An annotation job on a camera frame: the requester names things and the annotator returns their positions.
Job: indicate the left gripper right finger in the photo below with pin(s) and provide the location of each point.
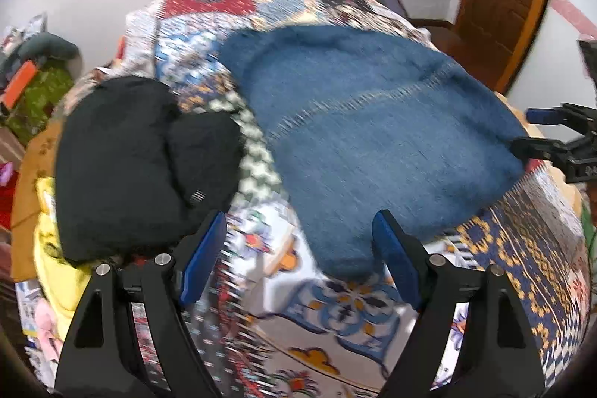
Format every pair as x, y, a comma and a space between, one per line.
498, 357

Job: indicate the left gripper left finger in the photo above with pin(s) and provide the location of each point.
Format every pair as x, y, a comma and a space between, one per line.
102, 357

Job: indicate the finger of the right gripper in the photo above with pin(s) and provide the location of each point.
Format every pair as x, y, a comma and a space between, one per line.
526, 148
576, 117

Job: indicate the blue denim jacket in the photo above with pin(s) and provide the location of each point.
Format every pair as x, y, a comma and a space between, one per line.
359, 121

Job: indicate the yellow printed garment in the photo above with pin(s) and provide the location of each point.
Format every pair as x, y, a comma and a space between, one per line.
62, 283

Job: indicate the colourful patchwork bedspread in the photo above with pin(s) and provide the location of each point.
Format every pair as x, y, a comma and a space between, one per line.
321, 336

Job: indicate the black folded garment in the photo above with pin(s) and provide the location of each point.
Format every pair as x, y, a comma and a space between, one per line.
135, 174

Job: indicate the brown cardboard box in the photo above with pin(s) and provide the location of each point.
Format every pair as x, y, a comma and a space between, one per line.
38, 162

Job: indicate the red plush flower toy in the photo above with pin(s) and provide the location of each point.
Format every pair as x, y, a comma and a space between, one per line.
8, 180

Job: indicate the orange shoe box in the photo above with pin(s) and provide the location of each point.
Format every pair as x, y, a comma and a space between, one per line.
18, 84

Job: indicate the green patterned storage box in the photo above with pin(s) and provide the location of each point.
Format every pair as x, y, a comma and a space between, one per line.
35, 106

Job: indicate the dark grey neck pillow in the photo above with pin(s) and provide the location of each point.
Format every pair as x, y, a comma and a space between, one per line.
47, 46

